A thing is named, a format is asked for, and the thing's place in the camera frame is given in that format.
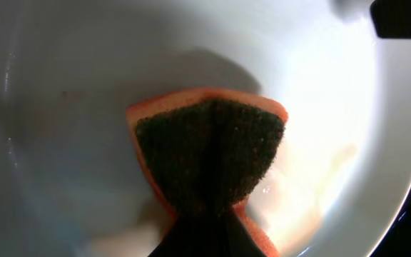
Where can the orange green scrub sponge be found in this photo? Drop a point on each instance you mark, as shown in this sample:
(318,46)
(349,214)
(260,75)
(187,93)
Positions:
(203,151)

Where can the light blue plate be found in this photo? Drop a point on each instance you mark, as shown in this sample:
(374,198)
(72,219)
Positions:
(70,184)

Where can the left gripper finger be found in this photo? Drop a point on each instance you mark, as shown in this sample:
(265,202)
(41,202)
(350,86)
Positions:
(207,236)

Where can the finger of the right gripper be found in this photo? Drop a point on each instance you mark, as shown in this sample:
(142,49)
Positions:
(391,18)

